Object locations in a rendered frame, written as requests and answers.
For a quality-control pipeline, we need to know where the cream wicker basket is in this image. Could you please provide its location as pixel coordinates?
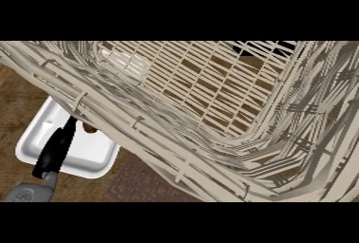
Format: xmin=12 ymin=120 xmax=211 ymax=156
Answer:
xmin=0 ymin=40 xmax=359 ymax=203

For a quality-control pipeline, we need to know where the white rectangular tray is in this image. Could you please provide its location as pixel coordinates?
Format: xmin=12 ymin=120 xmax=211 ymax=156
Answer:
xmin=13 ymin=96 xmax=123 ymax=179

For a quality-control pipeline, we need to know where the brown cupcake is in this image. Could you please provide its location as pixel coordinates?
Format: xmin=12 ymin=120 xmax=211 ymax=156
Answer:
xmin=81 ymin=121 xmax=99 ymax=134

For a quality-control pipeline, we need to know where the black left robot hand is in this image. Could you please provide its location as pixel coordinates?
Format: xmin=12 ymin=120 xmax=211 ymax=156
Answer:
xmin=31 ymin=115 xmax=78 ymax=179

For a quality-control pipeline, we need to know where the brown patterned placemat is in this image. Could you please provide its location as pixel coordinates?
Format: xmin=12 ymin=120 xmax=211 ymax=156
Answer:
xmin=105 ymin=151 xmax=204 ymax=203

